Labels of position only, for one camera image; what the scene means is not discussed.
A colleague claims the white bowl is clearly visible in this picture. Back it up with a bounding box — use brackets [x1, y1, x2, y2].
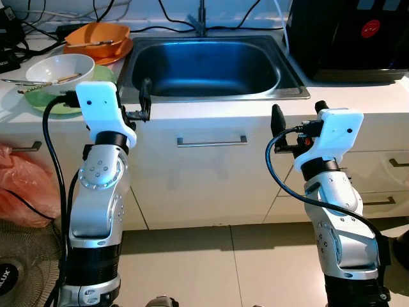
[26, 54, 96, 90]

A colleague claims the white kitchen cabinet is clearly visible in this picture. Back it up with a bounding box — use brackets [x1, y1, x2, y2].
[0, 102, 409, 232]

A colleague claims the orange plate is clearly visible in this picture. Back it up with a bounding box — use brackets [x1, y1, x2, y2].
[62, 40, 134, 67]

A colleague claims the stainless steel sink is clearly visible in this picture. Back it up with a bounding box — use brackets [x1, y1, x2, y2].
[117, 34, 311, 105]

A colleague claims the black appliance with red dot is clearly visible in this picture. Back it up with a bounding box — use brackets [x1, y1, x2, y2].
[284, 0, 409, 84]

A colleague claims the orange bowl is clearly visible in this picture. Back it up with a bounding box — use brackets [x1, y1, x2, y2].
[65, 22, 131, 58]

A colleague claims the green plate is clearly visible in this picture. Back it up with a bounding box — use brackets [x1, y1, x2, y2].
[27, 64, 120, 116]

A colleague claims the metal faucet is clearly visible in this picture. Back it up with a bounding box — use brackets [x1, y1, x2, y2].
[194, 0, 210, 38]

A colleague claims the red plastic bag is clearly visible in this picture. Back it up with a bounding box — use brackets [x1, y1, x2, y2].
[0, 144, 62, 228]

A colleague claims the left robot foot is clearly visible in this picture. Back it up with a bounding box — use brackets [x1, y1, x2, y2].
[146, 295, 181, 307]

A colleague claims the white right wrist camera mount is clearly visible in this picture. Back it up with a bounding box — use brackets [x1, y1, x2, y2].
[294, 108, 365, 169]

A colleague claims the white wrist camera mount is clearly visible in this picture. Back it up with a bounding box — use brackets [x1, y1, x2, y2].
[75, 81, 139, 148]
[294, 108, 365, 169]

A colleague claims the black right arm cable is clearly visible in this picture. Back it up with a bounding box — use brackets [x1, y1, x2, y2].
[266, 127, 392, 269]

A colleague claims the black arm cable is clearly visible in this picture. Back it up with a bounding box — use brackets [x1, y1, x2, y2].
[266, 127, 392, 269]
[42, 91, 82, 307]

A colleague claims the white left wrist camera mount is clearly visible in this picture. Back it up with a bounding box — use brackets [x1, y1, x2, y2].
[75, 81, 139, 148]

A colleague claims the metal drawer handle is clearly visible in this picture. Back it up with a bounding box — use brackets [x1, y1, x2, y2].
[362, 196, 397, 207]
[10, 141, 43, 154]
[388, 157, 409, 169]
[176, 135, 249, 148]

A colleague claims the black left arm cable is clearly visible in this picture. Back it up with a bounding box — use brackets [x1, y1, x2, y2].
[42, 91, 82, 307]

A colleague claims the black power cable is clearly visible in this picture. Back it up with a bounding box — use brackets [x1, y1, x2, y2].
[131, 24, 286, 36]

